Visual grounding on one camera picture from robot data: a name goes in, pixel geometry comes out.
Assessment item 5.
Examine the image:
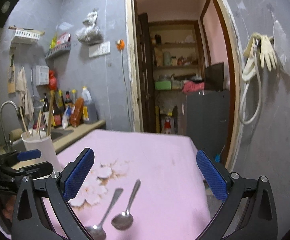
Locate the pink floral tablecloth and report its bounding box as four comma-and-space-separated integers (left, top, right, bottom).
0, 129, 212, 240

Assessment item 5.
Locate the white wall rack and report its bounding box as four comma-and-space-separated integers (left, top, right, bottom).
8, 26, 45, 44

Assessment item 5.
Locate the pink cloth on cabinet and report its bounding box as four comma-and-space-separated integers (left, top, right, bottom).
182, 80, 204, 94

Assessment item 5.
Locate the dark sauce bottle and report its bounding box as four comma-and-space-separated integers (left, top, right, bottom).
41, 93, 53, 127

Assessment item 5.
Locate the wooden door frame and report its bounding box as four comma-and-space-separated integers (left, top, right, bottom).
125, 0, 242, 171

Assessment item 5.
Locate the wooden chopstick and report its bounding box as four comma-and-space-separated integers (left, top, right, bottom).
36, 110, 42, 134
37, 111, 43, 139

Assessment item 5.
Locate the white hose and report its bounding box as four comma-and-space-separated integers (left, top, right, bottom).
238, 47, 263, 126

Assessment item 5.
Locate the hanging beige towel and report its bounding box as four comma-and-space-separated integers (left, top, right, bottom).
15, 66, 34, 120

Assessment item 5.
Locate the orange wall hook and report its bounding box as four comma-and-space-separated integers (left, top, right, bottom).
116, 39, 125, 51

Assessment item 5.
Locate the dark grey cabinet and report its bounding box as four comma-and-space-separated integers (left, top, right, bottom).
178, 90, 230, 157

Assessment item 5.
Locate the beige countertop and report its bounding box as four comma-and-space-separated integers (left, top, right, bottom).
0, 119, 107, 165

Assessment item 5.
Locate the white wall socket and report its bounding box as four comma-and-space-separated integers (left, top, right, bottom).
89, 41, 110, 58

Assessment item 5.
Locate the steel spoon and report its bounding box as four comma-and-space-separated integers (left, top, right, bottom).
111, 179, 141, 231
86, 188, 123, 240

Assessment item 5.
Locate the grey wall shelf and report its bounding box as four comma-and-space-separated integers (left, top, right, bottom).
45, 42, 71, 60

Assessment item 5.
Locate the clear plastic bag on wall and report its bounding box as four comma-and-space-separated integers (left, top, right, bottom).
273, 20, 290, 76

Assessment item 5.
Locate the person's left hand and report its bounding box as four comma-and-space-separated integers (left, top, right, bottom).
0, 194, 16, 221

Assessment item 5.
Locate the red plastic bag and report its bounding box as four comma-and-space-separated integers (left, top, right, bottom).
48, 70, 57, 90

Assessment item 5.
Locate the hanging plastic bag of food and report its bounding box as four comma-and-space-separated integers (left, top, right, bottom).
76, 10, 104, 46

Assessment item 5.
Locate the white utensil holder cup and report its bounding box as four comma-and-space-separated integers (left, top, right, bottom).
21, 131, 63, 172

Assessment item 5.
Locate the white wall box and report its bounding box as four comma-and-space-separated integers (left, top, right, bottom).
35, 66, 50, 86

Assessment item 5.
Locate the chrome faucet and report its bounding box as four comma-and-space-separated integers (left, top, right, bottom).
0, 100, 19, 151

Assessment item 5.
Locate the black monitor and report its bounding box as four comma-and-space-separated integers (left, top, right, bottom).
204, 62, 224, 91

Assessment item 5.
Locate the plastic oil jug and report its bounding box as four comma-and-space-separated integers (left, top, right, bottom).
82, 86, 98, 124

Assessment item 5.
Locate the brown snack bag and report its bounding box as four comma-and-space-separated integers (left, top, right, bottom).
70, 97, 84, 127

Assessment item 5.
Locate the cream rubber glove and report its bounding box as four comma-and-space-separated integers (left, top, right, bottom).
242, 32, 278, 82

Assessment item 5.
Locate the green box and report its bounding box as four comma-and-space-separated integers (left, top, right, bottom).
155, 81, 171, 90

